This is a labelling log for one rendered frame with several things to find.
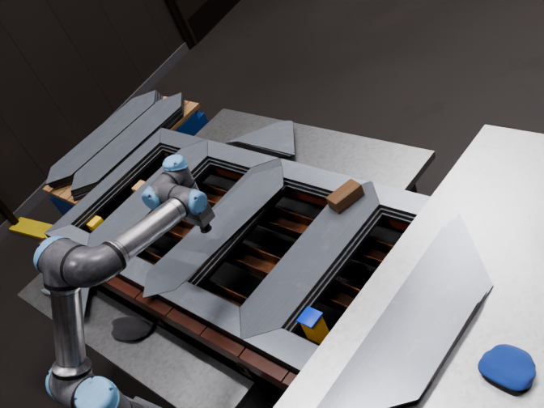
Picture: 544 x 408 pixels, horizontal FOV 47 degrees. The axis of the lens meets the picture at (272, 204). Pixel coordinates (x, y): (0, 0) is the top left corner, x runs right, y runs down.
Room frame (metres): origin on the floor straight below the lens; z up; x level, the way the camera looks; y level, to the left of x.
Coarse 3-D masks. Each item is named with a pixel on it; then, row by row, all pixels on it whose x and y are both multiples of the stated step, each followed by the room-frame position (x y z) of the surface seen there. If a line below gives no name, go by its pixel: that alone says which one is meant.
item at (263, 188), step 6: (252, 174) 2.06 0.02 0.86; (246, 180) 2.04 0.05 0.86; (252, 180) 2.02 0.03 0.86; (258, 180) 2.01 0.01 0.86; (264, 180) 1.99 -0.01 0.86; (240, 186) 2.02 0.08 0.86; (246, 186) 2.00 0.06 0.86; (252, 186) 1.98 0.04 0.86; (258, 186) 1.97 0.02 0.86; (264, 186) 1.95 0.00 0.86; (270, 186) 1.93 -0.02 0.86; (276, 186) 1.92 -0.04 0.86; (282, 186) 1.90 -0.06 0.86; (252, 192) 1.95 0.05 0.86; (258, 192) 1.93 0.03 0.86; (264, 192) 1.92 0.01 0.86; (270, 192) 1.90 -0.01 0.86; (276, 192) 1.89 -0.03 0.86
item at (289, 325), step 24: (144, 168) 2.51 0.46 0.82; (240, 168) 2.15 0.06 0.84; (264, 168) 2.06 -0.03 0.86; (120, 192) 2.42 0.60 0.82; (312, 192) 1.83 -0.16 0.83; (384, 216) 1.56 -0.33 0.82; (408, 216) 1.49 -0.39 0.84; (360, 240) 1.50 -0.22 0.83; (216, 264) 1.70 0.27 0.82; (336, 264) 1.43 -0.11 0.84; (312, 288) 1.37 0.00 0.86; (192, 312) 1.49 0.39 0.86
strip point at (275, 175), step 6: (270, 168) 2.04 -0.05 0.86; (276, 168) 2.02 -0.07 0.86; (282, 168) 2.01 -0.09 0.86; (258, 174) 2.04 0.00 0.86; (264, 174) 2.02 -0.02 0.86; (270, 174) 2.00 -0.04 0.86; (276, 174) 1.99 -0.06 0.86; (282, 174) 1.97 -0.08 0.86; (270, 180) 1.97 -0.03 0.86; (276, 180) 1.96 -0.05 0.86; (282, 180) 1.94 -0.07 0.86
